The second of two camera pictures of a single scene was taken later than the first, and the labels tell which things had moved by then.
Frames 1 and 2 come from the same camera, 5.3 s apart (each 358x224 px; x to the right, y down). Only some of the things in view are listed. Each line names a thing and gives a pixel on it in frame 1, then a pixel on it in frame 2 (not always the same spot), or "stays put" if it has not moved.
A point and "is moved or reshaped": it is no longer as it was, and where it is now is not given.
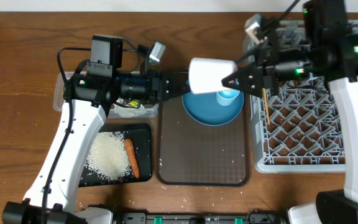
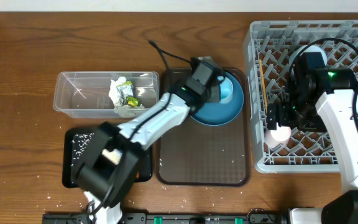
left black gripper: [156, 86] to [217, 100]
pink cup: [206, 75] is moved or reshaped
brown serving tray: [191, 154] stays put
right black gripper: [263, 75] to [284, 120]
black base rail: [107, 216] stays put
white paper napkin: [125, 112] stays put
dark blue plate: [205, 108] stays put
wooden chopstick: [265, 93] stays put
